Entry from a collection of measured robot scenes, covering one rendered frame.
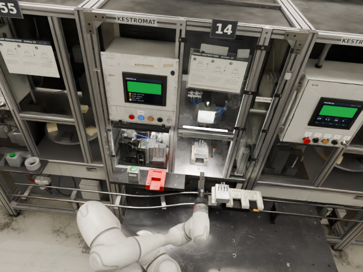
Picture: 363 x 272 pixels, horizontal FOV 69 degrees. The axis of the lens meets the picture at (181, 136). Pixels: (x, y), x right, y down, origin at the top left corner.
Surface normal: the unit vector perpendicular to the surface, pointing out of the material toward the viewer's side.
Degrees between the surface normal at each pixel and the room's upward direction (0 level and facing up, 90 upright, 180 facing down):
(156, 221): 0
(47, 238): 0
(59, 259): 0
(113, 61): 90
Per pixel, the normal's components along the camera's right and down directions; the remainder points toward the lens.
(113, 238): 0.44, -0.74
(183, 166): 0.07, -0.75
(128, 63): -0.07, 0.66
